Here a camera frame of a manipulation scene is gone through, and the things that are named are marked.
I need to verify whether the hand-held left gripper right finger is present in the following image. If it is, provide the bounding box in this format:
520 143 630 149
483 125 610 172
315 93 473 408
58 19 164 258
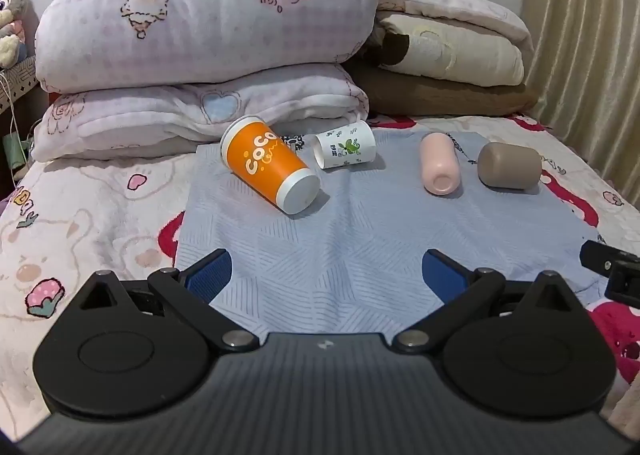
393 249 585 354

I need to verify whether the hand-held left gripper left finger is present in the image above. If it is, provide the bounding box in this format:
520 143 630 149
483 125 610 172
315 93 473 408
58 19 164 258
74 249 260 352

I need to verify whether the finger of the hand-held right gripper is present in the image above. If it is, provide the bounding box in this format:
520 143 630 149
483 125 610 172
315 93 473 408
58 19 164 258
580 239 640 309

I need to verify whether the pink plastic cup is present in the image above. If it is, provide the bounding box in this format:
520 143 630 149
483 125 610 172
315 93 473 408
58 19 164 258
420 132 461 195

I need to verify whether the orange paper cup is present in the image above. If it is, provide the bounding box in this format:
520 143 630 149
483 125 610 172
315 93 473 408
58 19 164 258
220 116 322 216

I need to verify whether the brown plastic cup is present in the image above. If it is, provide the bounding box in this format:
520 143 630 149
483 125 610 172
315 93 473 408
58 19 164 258
477 142 543 190

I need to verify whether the white green-print paper cup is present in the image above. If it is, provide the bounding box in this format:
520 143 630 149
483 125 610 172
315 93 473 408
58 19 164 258
313 120 377 170

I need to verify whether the blue-grey patterned cloth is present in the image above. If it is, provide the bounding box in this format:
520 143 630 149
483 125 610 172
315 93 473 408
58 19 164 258
172 128 610 342

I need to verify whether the pink heart print blanket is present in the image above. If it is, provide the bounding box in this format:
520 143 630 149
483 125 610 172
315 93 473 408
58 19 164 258
31 62 371 163

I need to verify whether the brown folded blanket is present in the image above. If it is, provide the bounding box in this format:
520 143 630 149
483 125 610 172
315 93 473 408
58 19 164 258
344 60 541 118

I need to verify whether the cream folded quilt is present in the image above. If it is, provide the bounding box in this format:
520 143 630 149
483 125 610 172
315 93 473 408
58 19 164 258
372 0 533 88

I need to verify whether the light green object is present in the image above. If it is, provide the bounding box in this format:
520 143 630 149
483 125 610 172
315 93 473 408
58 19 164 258
2 132 27 169

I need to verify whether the beige curtain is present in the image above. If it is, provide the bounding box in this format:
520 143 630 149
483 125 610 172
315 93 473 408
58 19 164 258
520 0 640 168

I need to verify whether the pink sheep print quilt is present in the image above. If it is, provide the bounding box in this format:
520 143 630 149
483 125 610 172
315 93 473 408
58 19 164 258
35 0 382 95

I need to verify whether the grey perforated shelf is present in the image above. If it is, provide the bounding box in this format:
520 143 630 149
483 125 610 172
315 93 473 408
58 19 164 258
0 54 39 112

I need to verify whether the plush rabbit toy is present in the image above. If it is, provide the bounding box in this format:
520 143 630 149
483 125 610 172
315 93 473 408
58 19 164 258
0 0 32 69

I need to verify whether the white cable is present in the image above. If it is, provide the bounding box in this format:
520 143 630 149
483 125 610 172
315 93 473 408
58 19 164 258
0 72 25 182

